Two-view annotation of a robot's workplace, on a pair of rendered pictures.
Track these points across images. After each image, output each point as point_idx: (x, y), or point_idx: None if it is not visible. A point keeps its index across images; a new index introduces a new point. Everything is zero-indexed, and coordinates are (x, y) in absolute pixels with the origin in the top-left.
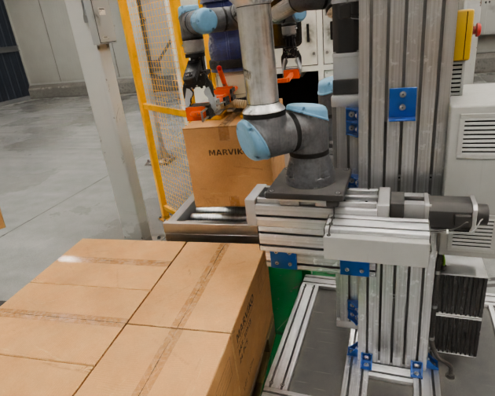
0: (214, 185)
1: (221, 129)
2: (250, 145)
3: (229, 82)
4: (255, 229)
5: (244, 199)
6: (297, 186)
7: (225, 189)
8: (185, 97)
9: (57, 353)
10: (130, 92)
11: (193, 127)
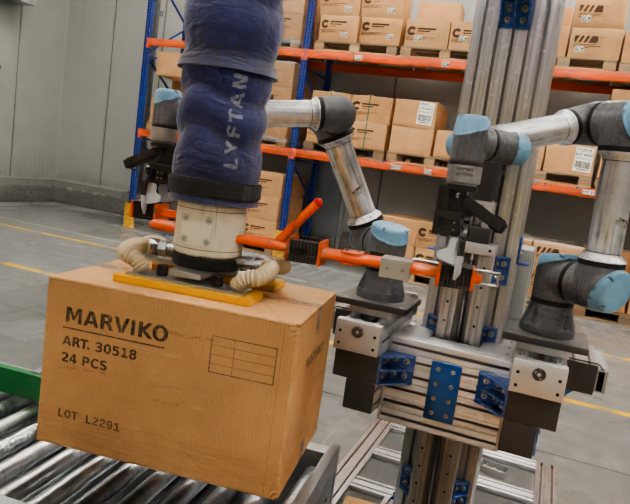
0: (296, 432)
1: (319, 312)
2: (623, 296)
3: (242, 226)
4: (320, 483)
5: (568, 370)
6: (573, 337)
7: (300, 432)
8: (463, 253)
9: None
10: None
11: (305, 318)
